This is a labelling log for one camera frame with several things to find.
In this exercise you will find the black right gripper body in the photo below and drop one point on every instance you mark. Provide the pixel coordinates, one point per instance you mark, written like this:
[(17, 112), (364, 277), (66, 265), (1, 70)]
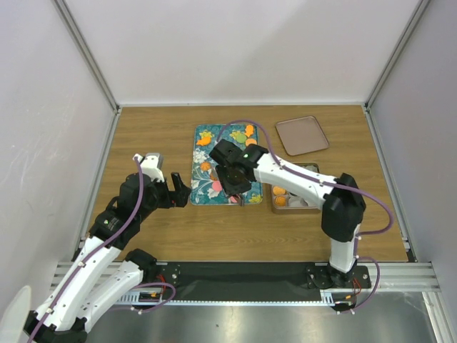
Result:
[(232, 185)]

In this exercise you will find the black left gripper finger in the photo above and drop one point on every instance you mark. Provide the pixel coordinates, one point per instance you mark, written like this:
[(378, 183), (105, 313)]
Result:
[(177, 182), (180, 197)]

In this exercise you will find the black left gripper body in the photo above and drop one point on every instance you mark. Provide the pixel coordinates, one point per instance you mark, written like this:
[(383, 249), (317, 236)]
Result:
[(159, 199)]

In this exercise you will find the orange dotted round cookie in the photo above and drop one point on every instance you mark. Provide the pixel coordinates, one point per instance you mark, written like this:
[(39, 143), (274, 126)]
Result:
[(277, 191)]

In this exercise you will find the tan swirl cookie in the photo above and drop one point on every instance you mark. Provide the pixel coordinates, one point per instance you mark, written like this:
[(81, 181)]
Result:
[(281, 201)]

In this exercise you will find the brown tin lid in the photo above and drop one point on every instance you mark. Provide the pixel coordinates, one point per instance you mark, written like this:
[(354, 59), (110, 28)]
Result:
[(301, 135)]

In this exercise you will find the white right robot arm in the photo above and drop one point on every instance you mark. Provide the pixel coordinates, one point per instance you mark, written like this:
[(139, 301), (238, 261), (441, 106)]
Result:
[(338, 198)]

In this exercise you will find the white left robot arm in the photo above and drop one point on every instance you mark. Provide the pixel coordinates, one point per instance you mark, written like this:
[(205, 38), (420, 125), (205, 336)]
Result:
[(78, 302)]

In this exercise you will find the teal floral tray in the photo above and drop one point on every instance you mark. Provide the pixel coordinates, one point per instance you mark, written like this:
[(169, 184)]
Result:
[(201, 182)]

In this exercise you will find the pink sandwich cookie left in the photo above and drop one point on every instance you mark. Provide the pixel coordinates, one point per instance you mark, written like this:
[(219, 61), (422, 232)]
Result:
[(216, 186)]

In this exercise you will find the tan dotted cookie top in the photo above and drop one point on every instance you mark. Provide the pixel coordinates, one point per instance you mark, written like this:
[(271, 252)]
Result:
[(250, 141)]

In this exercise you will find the green sandwich cookie top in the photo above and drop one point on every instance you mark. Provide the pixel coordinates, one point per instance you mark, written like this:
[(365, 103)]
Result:
[(241, 138)]

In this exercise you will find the orange flower cookie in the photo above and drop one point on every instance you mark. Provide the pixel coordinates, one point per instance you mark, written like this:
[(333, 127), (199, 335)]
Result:
[(205, 166)]

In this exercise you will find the orange fish cookie left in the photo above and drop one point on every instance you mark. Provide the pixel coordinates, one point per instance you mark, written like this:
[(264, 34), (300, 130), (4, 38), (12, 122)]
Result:
[(204, 141)]

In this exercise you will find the orange fish cookie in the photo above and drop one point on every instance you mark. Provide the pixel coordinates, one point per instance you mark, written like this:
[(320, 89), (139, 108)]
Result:
[(249, 130), (204, 141)]

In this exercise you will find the orange fish cookie right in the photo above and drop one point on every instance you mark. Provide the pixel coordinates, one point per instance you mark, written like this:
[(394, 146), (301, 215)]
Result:
[(249, 130)]

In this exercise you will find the brown cookie tin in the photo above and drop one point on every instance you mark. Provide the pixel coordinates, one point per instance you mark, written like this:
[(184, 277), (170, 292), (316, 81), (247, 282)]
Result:
[(296, 205)]

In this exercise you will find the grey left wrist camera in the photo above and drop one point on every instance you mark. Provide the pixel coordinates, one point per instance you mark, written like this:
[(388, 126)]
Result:
[(154, 161)]

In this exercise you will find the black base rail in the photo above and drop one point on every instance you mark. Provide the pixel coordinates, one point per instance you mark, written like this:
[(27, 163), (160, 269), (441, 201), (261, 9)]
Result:
[(254, 282)]

